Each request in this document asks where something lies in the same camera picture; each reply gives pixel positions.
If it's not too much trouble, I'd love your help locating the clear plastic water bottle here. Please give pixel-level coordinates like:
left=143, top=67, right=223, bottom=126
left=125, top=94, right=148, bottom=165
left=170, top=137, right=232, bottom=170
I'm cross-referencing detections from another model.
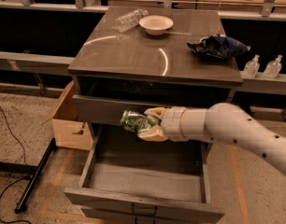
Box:
left=113, top=9, right=149, bottom=33

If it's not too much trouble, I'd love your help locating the clear sanitizer bottle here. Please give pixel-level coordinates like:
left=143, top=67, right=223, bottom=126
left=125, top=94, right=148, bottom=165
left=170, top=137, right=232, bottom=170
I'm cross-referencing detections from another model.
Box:
left=242, top=55, right=260, bottom=78
left=264, top=55, right=282, bottom=78

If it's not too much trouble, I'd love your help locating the grey metal shelf rail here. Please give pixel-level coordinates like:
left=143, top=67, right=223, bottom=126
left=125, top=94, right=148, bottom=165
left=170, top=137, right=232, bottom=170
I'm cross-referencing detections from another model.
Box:
left=0, top=51, right=73, bottom=76

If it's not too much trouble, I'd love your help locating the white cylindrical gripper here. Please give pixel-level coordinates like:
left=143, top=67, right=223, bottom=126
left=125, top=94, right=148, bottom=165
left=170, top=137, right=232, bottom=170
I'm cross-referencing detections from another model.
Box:
left=138, top=106, right=186, bottom=142

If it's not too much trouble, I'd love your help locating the grey top drawer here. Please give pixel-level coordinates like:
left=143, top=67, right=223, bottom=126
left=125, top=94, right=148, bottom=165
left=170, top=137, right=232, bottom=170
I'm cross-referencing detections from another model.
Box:
left=73, top=95, right=235, bottom=141

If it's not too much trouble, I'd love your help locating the blue chip bag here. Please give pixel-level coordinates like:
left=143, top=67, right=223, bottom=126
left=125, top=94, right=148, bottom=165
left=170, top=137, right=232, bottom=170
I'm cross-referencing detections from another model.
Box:
left=187, top=34, right=250, bottom=60

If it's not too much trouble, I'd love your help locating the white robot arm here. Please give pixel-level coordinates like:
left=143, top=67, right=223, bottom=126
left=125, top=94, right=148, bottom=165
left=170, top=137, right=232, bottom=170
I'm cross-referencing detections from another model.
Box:
left=138, top=103, right=286, bottom=175

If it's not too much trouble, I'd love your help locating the cardboard box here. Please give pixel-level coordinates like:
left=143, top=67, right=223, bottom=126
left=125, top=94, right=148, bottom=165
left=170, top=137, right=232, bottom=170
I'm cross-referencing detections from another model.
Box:
left=44, top=81, right=93, bottom=150

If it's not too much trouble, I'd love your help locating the grey bottom drawer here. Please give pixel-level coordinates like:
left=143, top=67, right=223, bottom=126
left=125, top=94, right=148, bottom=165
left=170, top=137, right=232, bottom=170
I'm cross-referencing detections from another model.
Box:
left=79, top=206, right=193, bottom=224

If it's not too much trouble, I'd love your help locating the black floor cable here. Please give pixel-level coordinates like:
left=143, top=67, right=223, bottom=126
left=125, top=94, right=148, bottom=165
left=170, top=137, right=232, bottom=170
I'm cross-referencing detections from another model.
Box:
left=0, top=100, right=33, bottom=224

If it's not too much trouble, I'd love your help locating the green crushed soda can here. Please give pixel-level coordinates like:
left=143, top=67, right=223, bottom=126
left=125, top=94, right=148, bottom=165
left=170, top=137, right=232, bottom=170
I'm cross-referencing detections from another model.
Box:
left=120, top=110, right=156, bottom=133

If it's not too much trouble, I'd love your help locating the black metal floor stand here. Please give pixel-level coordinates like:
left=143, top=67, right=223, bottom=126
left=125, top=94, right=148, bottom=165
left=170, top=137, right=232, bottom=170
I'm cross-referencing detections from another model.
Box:
left=0, top=138, right=56, bottom=214

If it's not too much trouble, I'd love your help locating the grey drawer cabinet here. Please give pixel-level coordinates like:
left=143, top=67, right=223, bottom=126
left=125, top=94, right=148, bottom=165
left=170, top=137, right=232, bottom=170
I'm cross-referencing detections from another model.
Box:
left=67, top=6, right=244, bottom=139

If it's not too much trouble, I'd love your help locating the right clear sanitizer bottle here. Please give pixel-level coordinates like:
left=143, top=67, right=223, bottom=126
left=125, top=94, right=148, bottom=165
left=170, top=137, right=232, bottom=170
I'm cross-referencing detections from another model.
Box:
left=264, top=55, right=282, bottom=78

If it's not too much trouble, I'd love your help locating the white ceramic bowl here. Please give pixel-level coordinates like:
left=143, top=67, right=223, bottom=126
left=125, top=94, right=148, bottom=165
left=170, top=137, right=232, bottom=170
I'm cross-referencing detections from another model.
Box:
left=139, top=15, right=174, bottom=35

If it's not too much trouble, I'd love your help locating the grey drawer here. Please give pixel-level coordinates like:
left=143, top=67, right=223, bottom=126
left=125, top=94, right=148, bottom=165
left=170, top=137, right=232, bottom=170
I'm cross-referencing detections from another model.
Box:
left=79, top=206, right=193, bottom=224
left=73, top=95, right=235, bottom=141

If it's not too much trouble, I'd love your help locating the open middle drawer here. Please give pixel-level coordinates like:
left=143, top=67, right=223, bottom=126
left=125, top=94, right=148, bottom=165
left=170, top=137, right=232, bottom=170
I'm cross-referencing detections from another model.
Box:
left=64, top=125, right=224, bottom=224

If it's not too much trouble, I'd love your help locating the left clear sanitizer bottle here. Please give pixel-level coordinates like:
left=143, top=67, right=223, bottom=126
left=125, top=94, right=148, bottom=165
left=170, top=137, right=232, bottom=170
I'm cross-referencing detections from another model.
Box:
left=242, top=55, right=260, bottom=78

